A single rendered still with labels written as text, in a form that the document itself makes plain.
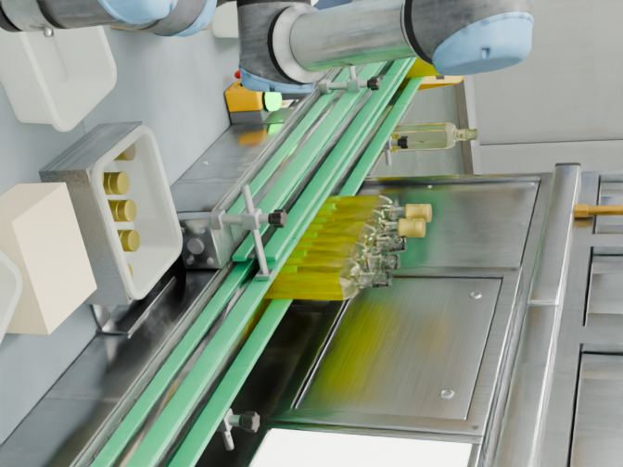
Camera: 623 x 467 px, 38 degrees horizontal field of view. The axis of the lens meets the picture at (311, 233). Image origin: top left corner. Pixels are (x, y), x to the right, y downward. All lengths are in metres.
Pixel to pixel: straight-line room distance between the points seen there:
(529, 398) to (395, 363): 0.23
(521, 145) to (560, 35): 0.99
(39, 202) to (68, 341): 0.27
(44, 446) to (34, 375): 0.12
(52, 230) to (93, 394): 0.24
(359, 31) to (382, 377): 0.57
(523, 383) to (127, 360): 0.60
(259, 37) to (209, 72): 0.41
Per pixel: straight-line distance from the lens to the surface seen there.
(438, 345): 1.56
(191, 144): 1.71
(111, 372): 1.34
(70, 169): 1.30
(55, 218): 1.23
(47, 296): 1.22
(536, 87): 7.66
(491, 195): 2.09
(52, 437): 1.26
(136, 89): 1.56
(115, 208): 1.40
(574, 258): 1.81
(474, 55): 1.08
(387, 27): 1.19
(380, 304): 1.68
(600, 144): 7.81
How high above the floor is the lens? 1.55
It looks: 21 degrees down
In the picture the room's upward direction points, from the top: 90 degrees clockwise
